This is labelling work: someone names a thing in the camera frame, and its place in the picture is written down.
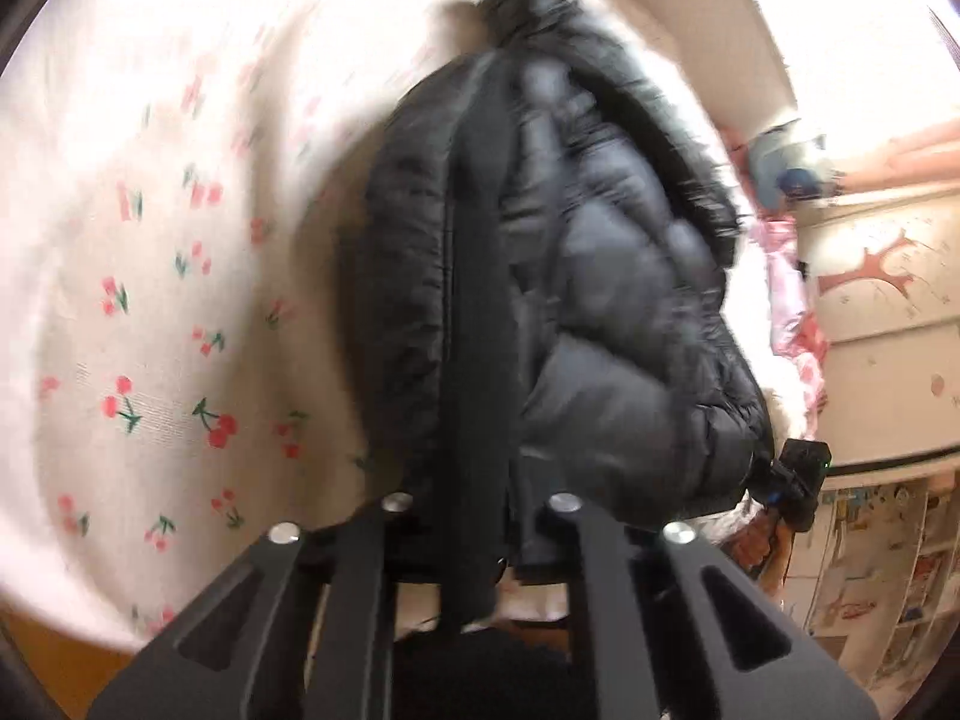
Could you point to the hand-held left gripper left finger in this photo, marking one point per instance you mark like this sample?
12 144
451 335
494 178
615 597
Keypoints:
352 600

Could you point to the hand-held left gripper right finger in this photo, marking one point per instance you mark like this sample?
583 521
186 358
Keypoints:
615 600

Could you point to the black puffer jacket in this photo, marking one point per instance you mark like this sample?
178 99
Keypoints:
600 277

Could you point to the person's right hand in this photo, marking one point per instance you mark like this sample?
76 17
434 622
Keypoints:
766 551

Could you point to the white bookshelf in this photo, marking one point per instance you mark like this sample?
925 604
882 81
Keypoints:
885 585

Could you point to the pink patterned cloth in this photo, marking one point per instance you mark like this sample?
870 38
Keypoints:
796 315

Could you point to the blue grey plush toy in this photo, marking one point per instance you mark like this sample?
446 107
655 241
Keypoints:
787 165

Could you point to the cherry print bed sheet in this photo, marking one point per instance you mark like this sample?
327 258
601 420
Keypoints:
150 240

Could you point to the cream headboard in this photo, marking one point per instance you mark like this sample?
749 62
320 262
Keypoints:
720 22

